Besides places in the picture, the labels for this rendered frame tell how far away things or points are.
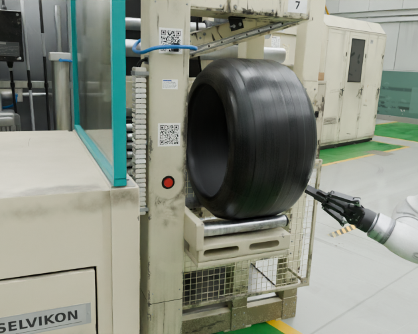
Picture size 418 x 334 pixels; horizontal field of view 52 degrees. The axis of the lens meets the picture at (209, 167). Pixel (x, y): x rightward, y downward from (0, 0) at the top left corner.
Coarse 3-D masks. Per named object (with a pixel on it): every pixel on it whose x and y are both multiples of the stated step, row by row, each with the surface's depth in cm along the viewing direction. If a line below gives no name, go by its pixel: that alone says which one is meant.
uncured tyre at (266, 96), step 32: (224, 64) 142; (256, 64) 143; (192, 96) 162; (224, 96) 136; (256, 96) 131; (288, 96) 136; (192, 128) 178; (224, 128) 185; (256, 128) 129; (288, 128) 133; (192, 160) 171; (224, 160) 185; (256, 160) 130; (288, 160) 134; (224, 192) 141; (256, 192) 135; (288, 192) 141
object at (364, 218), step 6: (354, 210) 141; (360, 210) 140; (366, 210) 140; (354, 216) 142; (360, 216) 141; (366, 216) 139; (372, 216) 139; (348, 222) 144; (354, 222) 143; (360, 222) 139; (366, 222) 138; (372, 222) 138; (360, 228) 140; (366, 228) 139
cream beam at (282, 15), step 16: (192, 0) 157; (208, 0) 160; (224, 0) 162; (240, 0) 164; (256, 0) 167; (272, 0) 169; (288, 0) 172; (192, 16) 183; (208, 16) 181; (224, 16) 178; (240, 16) 175; (256, 16) 173; (272, 16) 171; (288, 16) 174; (304, 16) 176
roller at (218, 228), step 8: (272, 216) 155; (280, 216) 155; (208, 224) 145; (216, 224) 146; (224, 224) 146; (232, 224) 147; (240, 224) 148; (248, 224) 149; (256, 224) 151; (264, 224) 152; (272, 224) 153; (280, 224) 154; (208, 232) 144; (216, 232) 145; (224, 232) 146; (232, 232) 148
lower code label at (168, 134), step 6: (162, 126) 137; (168, 126) 138; (174, 126) 139; (162, 132) 137; (168, 132) 138; (174, 132) 139; (162, 138) 138; (168, 138) 139; (174, 138) 139; (162, 144) 138; (168, 144) 139; (174, 144) 140
